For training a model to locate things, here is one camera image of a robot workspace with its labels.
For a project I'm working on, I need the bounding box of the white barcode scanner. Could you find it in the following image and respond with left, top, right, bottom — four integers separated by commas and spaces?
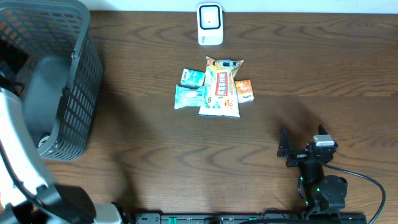
197, 3, 224, 46

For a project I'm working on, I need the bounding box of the orange tissue pack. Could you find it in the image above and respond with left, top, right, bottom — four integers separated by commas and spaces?
235, 80, 254, 103

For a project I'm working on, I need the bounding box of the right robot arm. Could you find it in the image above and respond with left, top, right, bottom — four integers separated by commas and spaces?
277, 125, 348, 220

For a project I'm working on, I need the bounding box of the mint green wipes pack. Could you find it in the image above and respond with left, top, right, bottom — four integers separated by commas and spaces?
174, 85, 206, 110

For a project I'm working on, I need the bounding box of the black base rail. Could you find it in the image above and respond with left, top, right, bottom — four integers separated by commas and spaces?
133, 212, 367, 224

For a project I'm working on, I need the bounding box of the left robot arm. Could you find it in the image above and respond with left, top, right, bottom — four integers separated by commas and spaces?
1, 41, 131, 224

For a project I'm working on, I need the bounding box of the teal white tissue pack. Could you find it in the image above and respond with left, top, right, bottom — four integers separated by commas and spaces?
180, 68, 205, 88

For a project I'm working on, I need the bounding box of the large beige snack bag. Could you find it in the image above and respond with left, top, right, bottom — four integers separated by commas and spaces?
199, 56, 244, 118

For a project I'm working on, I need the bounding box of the grey plastic shopping basket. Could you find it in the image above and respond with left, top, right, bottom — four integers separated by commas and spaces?
1, 1, 103, 161

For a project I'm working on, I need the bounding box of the right black cable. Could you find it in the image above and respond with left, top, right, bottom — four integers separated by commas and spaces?
317, 158, 387, 224

